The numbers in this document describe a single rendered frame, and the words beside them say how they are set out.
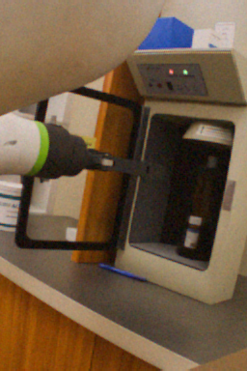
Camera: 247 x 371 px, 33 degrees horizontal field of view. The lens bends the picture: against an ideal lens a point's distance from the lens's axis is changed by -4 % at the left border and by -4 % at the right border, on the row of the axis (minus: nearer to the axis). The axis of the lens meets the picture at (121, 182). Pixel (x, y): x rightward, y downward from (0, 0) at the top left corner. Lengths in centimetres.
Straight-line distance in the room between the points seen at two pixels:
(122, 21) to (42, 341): 91
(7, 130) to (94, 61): 46
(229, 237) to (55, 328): 45
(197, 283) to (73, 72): 88
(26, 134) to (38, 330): 53
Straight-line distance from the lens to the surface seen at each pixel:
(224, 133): 105
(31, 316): 104
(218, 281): 100
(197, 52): 95
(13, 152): 63
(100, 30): 16
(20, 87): 17
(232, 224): 98
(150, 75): 107
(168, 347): 73
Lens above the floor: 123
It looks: 3 degrees down
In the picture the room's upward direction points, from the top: 11 degrees clockwise
